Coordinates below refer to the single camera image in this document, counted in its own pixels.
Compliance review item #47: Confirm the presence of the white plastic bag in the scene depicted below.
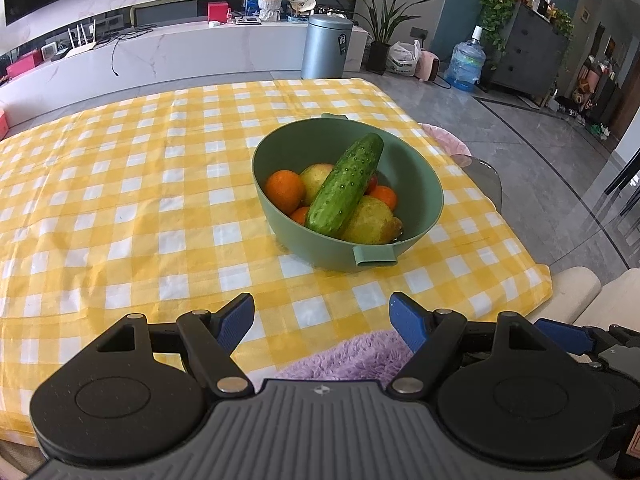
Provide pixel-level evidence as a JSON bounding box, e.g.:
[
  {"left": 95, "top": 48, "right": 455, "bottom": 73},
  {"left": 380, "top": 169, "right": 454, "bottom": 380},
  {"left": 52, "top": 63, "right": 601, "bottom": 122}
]
[{"left": 387, "top": 40, "right": 421, "bottom": 77}]

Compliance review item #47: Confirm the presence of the green bowl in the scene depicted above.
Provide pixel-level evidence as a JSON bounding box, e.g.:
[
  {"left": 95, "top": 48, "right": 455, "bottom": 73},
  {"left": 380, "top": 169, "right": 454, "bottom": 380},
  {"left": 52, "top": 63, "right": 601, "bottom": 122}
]
[{"left": 251, "top": 112, "right": 445, "bottom": 273}]

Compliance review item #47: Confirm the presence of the white television cabinet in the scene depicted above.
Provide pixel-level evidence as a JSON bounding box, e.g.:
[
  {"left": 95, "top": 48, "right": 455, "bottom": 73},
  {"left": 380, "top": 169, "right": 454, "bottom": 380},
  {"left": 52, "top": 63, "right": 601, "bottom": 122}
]
[{"left": 0, "top": 0, "right": 371, "bottom": 128}]

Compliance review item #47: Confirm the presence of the green cucumber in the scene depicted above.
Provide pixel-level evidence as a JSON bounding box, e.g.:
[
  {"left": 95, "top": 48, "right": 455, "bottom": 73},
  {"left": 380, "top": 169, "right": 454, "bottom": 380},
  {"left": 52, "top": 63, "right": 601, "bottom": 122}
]
[{"left": 306, "top": 133, "right": 384, "bottom": 238}]

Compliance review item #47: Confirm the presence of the yellow checked tablecloth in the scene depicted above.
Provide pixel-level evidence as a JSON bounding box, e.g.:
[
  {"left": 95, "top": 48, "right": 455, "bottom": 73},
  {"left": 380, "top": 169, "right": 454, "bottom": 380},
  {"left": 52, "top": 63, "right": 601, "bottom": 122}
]
[{"left": 0, "top": 79, "right": 552, "bottom": 441}]

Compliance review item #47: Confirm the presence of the cream chair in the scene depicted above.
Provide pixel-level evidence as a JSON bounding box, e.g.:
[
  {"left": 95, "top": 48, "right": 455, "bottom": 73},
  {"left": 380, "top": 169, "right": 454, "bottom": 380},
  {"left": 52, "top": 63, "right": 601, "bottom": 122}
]
[{"left": 547, "top": 266, "right": 640, "bottom": 333}]

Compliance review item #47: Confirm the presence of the grey metal trash can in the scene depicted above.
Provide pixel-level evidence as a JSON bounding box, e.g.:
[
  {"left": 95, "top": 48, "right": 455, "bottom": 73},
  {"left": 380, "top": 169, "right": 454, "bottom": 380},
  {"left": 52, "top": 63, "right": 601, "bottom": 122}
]
[{"left": 301, "top": 15, "right": 353, "bottom": 80}]

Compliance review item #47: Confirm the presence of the dark grey drawer cabinet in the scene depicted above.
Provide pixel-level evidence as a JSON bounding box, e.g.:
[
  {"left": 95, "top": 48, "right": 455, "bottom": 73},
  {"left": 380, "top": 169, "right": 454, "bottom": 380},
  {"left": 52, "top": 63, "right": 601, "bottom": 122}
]
[{"left": 492, "top": 2, "right": 571, "bottom": 102}]

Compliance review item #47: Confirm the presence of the transparent chair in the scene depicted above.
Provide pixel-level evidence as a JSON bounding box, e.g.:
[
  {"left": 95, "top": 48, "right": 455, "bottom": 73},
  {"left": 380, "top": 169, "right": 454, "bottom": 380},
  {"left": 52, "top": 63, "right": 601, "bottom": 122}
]
[{"left": 452, "top": 156, "right": 503, "bottom": 211}]

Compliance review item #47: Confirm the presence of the purple fluffy cloth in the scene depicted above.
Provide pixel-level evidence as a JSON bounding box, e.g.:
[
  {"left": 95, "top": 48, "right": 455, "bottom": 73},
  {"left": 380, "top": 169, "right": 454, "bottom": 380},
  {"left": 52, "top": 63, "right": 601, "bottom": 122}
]
[{"left": 274, "top": 331, "right": 416, "bottom": 382}]

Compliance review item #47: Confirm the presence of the pink seat cushion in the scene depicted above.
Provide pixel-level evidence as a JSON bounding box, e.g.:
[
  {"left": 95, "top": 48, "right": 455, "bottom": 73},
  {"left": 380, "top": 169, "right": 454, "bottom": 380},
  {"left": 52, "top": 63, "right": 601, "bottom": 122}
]
[{"left": 419, "top": 122, "right": 471, "bottom": 157}]

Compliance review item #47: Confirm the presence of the white router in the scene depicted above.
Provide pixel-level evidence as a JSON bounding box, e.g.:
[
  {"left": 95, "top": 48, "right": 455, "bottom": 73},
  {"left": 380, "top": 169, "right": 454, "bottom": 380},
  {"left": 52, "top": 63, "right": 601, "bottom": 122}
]
[{"left": 64, "top": 19, "right": 99, "bottom": 55}]

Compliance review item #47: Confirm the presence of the small pink appliance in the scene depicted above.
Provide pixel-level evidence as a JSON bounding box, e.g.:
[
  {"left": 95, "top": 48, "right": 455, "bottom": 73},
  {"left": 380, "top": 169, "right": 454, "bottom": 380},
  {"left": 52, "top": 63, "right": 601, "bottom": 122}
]
[{"left": 415, "top": 50, "right": 446, "bottom": 83}]

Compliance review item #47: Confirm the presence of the black dining table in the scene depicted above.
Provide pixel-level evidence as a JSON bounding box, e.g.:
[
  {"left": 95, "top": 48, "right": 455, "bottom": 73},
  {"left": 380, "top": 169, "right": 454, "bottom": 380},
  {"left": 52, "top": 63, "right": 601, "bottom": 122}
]
[{"left": 604, "top": 144, "right": 640, "bottom": 197}]

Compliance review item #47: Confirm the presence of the blue water jug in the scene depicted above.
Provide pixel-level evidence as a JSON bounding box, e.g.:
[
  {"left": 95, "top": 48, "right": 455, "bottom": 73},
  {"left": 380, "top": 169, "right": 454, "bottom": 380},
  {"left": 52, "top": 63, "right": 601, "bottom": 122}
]
[{"left": 445, "top": 25, "right": 487, "bottom": 92}]

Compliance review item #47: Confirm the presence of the yellow red apple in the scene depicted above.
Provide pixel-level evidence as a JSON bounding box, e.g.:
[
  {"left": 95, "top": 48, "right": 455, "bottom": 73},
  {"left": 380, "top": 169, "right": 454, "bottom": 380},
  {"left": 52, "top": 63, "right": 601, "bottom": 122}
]
[{"left": 300, "top": 162, "right": 335, "bottom": 206}]

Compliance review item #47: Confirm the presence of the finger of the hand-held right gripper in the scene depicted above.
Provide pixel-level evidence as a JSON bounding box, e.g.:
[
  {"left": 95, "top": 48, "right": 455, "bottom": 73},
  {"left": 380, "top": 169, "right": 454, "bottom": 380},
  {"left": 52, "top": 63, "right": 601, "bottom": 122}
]
[{"left": 534, "top": 318, "right": 609, "bottom": 355}]

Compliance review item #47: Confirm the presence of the green ivy plant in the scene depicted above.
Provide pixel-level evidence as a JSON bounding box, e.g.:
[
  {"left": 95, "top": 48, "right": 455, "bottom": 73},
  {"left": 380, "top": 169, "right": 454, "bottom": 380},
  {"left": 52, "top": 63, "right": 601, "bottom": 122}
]
[{"left": 464, "top": 0, "right": 532, "bottom": 57}]

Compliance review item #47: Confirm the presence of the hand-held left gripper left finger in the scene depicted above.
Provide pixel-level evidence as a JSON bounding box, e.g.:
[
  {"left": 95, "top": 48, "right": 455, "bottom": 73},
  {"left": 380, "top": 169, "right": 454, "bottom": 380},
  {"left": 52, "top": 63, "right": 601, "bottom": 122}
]
[{"left": 90, "top": 292, "right": 257, "bottom": 397}]

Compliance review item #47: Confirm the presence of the long-leaf plant in black pot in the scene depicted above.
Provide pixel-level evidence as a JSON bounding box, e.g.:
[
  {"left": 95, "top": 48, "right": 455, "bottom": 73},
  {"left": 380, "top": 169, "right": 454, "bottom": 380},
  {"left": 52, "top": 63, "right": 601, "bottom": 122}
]
[{"left": 348, "top": 0, "right": 438, "bottom": 76}]

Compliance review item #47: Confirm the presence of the black cable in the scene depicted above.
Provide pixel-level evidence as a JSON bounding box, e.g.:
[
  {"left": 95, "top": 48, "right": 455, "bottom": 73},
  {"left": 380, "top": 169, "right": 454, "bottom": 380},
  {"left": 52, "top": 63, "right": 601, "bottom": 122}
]
[{"left": 111, "top": 30, "right": 152, "bottom": 77}]

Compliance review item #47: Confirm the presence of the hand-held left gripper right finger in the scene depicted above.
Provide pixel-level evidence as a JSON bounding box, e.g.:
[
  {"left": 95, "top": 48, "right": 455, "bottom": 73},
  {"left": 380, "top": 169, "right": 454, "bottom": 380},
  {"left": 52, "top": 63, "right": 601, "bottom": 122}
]
[{"left": 387, "top": 291, "right": 561, "bottom": 397}]

